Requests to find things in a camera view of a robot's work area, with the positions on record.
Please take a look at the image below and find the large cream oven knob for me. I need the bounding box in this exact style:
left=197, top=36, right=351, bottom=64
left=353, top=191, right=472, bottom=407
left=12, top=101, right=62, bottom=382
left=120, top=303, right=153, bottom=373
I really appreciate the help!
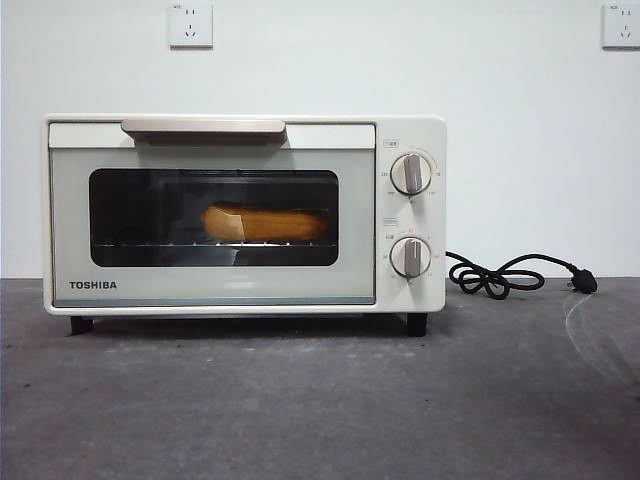
left=390, top=152, right=434, bottom=196

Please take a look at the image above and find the glass oven door with handle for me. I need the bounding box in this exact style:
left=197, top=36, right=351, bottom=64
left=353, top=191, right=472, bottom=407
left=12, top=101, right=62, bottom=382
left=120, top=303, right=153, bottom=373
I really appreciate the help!
left=48, top=118, right=377, bottom=307

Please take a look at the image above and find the yellow corn cob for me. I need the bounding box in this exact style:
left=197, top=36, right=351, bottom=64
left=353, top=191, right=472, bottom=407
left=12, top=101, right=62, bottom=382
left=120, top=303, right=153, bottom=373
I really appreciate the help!
left=200, top=201, right=331, bottom=242

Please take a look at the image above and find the white wall socket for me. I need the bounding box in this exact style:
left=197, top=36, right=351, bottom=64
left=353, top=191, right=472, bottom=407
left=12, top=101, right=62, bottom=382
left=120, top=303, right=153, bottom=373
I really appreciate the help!
left=601, top=2, right=640, bottom=50
left=168, top=2, right=214, bottom=50

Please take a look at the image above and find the metal wire oven rack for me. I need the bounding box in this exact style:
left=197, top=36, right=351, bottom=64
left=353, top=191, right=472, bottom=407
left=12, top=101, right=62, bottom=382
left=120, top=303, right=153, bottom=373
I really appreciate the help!
left=94, top=241, right=337, bottom=250

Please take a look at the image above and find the small cream oven knob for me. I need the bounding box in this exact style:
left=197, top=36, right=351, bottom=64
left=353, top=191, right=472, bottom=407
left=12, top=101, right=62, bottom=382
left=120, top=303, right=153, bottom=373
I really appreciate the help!
left=390, top=236, right=432, bottom=279

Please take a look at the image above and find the cream Toshiba toaster oven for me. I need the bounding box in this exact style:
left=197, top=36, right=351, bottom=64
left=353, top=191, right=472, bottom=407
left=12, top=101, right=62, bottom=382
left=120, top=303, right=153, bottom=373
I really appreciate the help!
left=40, top=113, right=448, bottom=316

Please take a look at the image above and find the black power cable with plug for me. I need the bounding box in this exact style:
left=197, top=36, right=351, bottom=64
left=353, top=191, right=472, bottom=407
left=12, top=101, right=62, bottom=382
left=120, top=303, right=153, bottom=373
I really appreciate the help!
left=444, top=251, right=599, bottom=296

